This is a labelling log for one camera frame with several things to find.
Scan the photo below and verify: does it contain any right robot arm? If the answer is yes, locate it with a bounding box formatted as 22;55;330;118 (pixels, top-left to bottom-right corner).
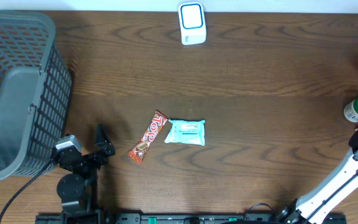
275;129;358;224

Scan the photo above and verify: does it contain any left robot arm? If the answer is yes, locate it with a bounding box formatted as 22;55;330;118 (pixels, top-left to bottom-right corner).
51;124;116;223

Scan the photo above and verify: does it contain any white barcode scanner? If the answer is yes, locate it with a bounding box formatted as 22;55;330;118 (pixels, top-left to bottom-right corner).
178;2;206;45

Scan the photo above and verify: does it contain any grey plastic mesh basket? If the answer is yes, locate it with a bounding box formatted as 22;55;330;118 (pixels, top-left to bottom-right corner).
0;11;73;180

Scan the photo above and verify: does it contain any red Top chocolate bar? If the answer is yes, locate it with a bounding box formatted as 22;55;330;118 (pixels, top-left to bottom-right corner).
128;110;168;164

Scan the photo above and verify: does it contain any teal wet wipes pack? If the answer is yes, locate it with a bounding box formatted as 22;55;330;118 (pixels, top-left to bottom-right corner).
164;119;205;146

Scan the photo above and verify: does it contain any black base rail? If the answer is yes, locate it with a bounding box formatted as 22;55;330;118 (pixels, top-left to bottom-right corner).
35;212;274;224

